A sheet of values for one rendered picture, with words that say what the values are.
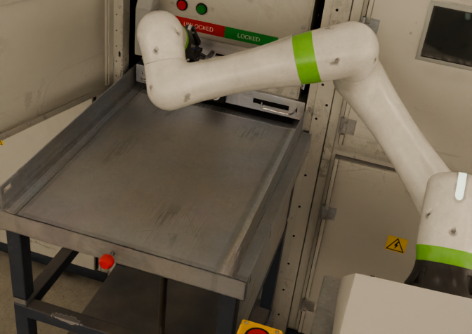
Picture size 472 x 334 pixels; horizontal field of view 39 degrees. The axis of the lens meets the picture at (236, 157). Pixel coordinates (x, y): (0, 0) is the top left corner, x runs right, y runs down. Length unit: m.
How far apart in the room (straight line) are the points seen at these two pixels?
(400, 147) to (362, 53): 0.25
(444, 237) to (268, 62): 0.53
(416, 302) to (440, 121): 0.77
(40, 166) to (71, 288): 0.99
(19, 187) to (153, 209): 0.32
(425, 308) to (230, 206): 0.59
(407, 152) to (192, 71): 0.52
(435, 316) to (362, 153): 0.83
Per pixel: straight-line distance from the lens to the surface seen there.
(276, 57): 1.49
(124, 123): 1.94
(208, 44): 1.96
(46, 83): 1.97
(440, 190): 1.38
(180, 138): 1.88
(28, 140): 2.40
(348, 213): 2.08
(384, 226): 2.09
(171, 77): 1.54
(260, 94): 2.00
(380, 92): 1.61
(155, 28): 1.57
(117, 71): 2.11
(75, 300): 2.59
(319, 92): 1.92
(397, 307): 1.24
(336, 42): 1.47
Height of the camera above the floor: 1.82
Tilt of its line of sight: 32 degrees down
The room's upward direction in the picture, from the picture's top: 7 degrees clockwise
